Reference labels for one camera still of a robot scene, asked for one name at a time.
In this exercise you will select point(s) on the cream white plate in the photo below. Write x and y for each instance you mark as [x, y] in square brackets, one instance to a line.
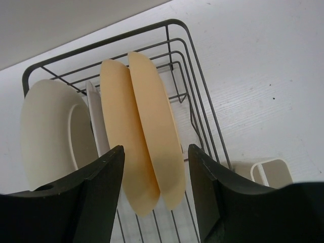
[56, 135]

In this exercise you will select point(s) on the beige cutlery holder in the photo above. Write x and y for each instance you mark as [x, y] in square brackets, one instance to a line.
[272, 172]

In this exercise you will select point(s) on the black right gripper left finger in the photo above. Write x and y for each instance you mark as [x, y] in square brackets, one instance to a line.
[79, 207]

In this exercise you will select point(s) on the grey wire dish rack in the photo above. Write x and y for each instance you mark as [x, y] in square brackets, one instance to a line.
[170, 46]

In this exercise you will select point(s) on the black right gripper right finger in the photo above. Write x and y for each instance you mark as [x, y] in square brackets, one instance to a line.
[231, 208]

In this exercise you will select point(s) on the white patterned plate in rack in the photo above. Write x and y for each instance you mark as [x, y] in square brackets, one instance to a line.
[97, 119]

